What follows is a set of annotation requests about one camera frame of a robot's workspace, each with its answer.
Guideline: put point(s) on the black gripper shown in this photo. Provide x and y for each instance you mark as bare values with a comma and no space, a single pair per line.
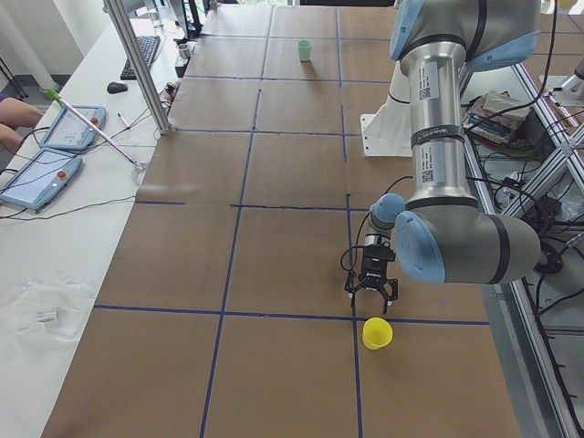
371,270

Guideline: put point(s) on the yellow cup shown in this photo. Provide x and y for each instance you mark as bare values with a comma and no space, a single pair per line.
377,333

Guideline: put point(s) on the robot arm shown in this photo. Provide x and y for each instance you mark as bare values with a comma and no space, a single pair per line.
439,235

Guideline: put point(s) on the stack of books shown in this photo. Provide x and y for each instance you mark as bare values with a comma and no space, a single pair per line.
495,117

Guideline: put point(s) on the green cup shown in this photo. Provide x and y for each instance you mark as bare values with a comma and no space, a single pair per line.
304,48

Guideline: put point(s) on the small metal cup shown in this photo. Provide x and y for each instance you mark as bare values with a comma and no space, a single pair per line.
184,51

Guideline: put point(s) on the black marker pen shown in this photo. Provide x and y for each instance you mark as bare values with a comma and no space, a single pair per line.
124,122

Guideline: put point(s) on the clear plastic bag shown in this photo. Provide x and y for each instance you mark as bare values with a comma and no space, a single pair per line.
46,314

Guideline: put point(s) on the black computer mouse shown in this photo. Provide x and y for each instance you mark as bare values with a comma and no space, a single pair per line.
115,87

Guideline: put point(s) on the black keyboard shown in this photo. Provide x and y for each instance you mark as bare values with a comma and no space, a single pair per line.
148,46

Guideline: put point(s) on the far teach pendant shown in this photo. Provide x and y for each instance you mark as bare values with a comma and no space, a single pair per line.
69,133

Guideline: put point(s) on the teach pendant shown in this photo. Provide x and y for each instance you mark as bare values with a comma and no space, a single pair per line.
42,179
69,133

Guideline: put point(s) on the near teach pendant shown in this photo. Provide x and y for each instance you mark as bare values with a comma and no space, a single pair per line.
42,179

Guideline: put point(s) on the seated man in black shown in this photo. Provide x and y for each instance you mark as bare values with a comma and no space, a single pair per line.
16,113

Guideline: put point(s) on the reacher stick with green handle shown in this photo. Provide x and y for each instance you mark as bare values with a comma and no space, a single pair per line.
138,167

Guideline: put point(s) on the aluminium frame post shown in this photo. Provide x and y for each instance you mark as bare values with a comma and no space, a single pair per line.
122,24

